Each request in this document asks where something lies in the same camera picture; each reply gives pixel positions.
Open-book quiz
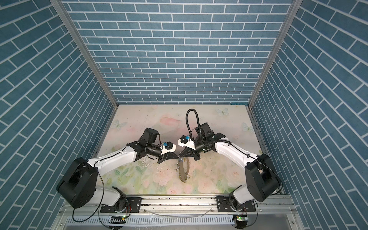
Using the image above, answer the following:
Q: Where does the aluminium left corner post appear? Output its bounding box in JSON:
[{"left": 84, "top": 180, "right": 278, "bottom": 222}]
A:
[{"left": 50, "top": 0, "right": 118, "bottom": 109}]

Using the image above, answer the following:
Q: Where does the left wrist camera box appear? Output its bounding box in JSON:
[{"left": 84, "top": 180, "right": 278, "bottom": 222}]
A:
[{"left": 161, "top": 141, "right": 176, "bottom": 155}]

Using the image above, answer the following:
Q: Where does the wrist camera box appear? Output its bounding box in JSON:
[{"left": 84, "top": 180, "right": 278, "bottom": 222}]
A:
[
  {"left": 178, "top": 135, "right": 195, "bottom": 149},
  {"left": 161, "top": 141, "right": 176, "bottom": 155}
]

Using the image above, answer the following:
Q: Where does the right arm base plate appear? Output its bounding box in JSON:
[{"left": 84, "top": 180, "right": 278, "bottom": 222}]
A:
[{"left": 215, "top": 195, "right": 256, "bottom": 212}]

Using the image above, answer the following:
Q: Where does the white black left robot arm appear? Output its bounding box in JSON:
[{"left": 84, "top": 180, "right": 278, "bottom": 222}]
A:
[{"left": 57, "top": 128, "right": 178, "bottom": 212}]

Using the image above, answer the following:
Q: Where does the aluminium front rail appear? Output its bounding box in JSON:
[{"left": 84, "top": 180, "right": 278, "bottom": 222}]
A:
[{"left": 58, "top": 194, "right": 298, "bottom": 216}]

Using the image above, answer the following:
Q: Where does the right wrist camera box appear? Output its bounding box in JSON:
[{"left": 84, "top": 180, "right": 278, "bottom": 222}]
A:
[{"left": 178, "top": 135, "right": 195, "bottom": 149}]

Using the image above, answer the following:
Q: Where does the perforated cable duct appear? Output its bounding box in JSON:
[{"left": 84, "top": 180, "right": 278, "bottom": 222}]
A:
[{"left": 66, "top": 215, "right": 234, "bottom": 227}]

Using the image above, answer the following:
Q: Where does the aluminium right corner post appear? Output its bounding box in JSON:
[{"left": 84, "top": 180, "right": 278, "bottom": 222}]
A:
[{"left": 248, "top": 0, "right": 302, "bottom": 109}]

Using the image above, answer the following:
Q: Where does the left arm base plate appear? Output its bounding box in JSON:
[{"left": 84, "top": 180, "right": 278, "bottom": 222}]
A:
[{"left": 100, "top": 197, "right": 142, "bottom": 214}]

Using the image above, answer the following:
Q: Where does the aluminium corner post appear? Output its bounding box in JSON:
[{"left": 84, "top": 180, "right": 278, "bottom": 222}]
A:
[
  {"left": 50, "top": 0, "right": 118, "bottom": 109},
  {"left": 248, "top": 0, "right": 302, "bottom": 109}
]

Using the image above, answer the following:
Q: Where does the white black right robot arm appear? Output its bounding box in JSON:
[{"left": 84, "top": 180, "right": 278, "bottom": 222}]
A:
[{"left": 178, "top": 108, "right": 283, "bottom": 209}]

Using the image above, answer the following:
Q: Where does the large metal keyring band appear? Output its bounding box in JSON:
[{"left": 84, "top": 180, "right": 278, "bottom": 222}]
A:
[{"left": 176, "top": 158, "right": 190, "bottom": 183}]

